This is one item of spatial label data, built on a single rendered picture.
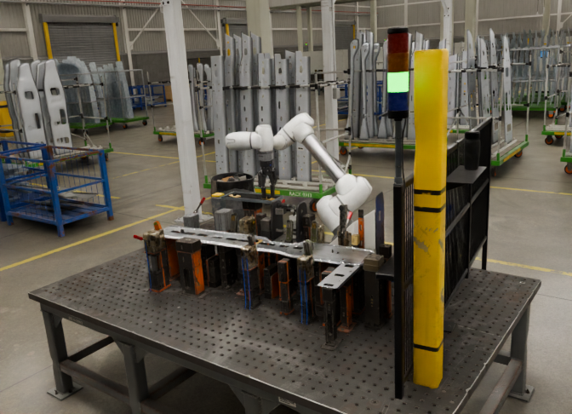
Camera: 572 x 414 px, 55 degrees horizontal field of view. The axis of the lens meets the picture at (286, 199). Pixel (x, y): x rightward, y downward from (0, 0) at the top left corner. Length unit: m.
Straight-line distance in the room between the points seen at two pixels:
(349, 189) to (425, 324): 1.55
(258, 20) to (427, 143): 8.85
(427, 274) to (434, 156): 0.45
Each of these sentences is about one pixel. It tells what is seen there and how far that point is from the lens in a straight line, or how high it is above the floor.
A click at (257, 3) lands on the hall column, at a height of 2.90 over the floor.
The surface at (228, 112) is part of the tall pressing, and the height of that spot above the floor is 1.23.
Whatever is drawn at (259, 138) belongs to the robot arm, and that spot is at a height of 1.54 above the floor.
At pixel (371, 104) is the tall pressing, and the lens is 10.95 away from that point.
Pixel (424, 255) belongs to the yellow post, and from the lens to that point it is 2.15.
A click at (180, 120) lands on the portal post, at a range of 6.93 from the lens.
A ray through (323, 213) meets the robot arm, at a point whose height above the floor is 0.99.
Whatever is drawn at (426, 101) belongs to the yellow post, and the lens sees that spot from 2.02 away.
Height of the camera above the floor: 2.02
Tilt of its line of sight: 15 degrees down
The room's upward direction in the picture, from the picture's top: 3 degrees counter-clockwise
